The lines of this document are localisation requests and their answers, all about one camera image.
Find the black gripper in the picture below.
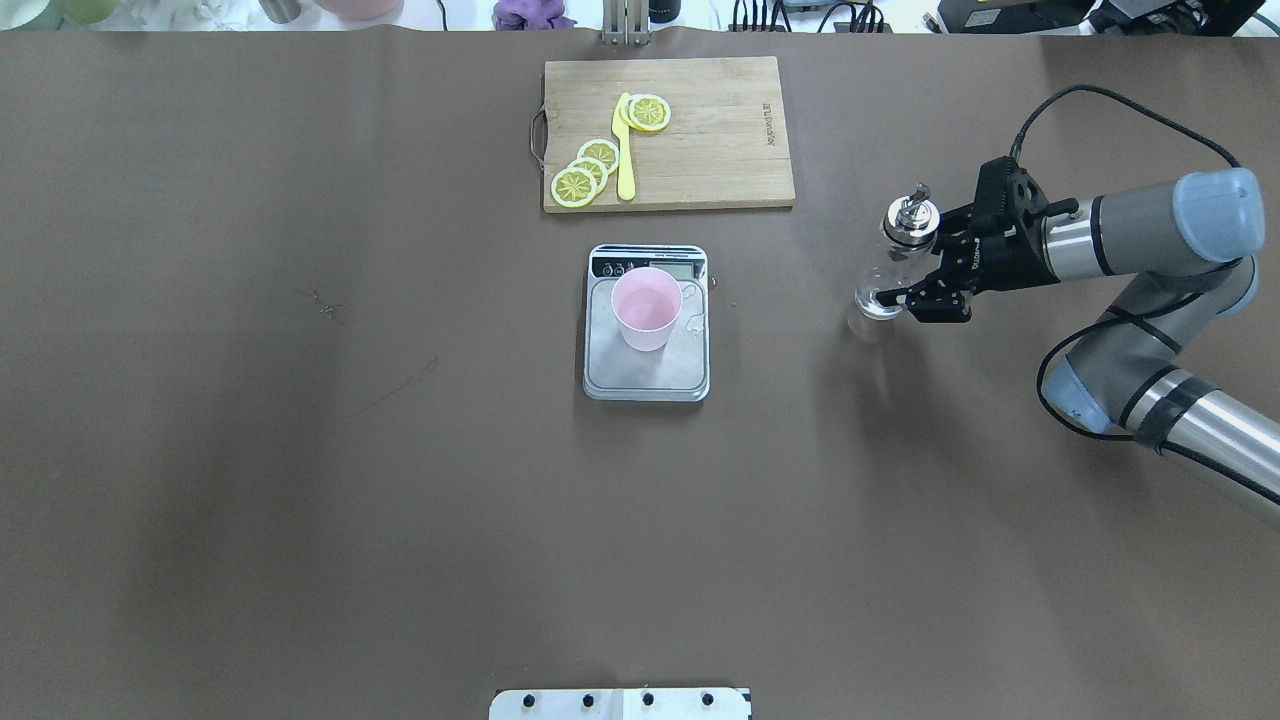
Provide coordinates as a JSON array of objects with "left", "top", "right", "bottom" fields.
[{"left": 876, "top": 156, "right": 1080, "bottom": 324}]

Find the glass sauce bottle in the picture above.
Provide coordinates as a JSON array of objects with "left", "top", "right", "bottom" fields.
[{"left": 854, "top": 183, "right": 941, "bottom": 322}]

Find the pink plastic cup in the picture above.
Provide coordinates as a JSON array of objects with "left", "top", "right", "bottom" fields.
[{"left": 611, "top": 266, "right": 684, "bottom": 352}]

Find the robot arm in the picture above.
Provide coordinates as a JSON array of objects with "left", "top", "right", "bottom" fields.
[{"left": 856, "top": 155, "right": 1277, "bottom": 527}]

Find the digital kitchen scale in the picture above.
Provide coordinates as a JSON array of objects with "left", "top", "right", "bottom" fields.
[{"left": 582, "top": 243, "right": 710, "bottom": 404}]

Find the green cup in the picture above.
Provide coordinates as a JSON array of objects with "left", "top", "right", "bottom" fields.
[{"left": 58, "top": 0, "right": 120, "bottom": 26}]

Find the wooden cutting board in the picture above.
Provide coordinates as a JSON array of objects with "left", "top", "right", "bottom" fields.
[{"left": 541, "top": 56, "right": 796, "bottom": 213}]

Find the yellow plastic knife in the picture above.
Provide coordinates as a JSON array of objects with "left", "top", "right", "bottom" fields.
[{"left": 611, "top": 100, "right": 636, "bottom": 202}]

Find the lemon slice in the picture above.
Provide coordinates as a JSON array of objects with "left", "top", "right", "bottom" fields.
[
  {"left": 549, "top": 165, "right": 600, "bottom": 209},
  {"left": 630, "top": 94, "right": 672, "bottom": 132},
  {"left": 616, "top": 94, "right": 641, "bottom": 131},
  {"left": 577, "top": 138, "right": 620, "bottom": 174},
  {"left": 567, "top": 156, "right": 611, "bottom": 195}
]

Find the black thermos bottle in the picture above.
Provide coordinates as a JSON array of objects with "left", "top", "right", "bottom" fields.
[{"left": 648, "top": 0, "right": 682, "bottom": 24}]

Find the purple cloth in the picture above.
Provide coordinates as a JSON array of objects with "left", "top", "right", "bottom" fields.
[{"left": 493, "top": 0, "right": 577, "bottom": 31}]

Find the pink bowl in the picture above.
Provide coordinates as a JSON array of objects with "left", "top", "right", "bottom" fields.
[{"left": 314, "top": 0, "right": 404, "bottom": 22}]

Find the aluminium frame post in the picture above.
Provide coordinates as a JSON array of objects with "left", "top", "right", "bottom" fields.
[{"left": 602, "top": 0, "right": 652, "bottom": 47}]

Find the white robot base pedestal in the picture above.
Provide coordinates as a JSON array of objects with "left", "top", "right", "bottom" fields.
[{"left": 488, "top": 687, "right": 754, "bottom": 719}]

